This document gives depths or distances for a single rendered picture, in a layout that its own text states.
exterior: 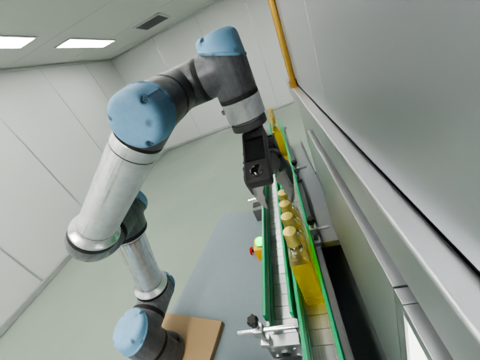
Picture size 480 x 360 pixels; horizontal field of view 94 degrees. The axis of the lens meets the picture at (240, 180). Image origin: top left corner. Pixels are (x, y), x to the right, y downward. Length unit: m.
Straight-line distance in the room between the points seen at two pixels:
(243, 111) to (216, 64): 0.09
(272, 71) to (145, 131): 6.04
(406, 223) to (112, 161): 0.36
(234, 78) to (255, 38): 5.87
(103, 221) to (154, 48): 6.43
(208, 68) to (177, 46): 6.18
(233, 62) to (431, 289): 0.36
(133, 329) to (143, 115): 0.72
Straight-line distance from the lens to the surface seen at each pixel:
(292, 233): 0.57
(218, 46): 0.41
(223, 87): 0.41
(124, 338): 0.90
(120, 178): 0.39
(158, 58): 6.78
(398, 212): 0.24
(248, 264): 1.12
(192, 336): 1.04
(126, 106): 0.30
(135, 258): 0.78
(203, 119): 6.70
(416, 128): 0.20
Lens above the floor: 1.56
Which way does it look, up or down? 27 degrees down
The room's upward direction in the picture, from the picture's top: 25 degrees counter-clockwise
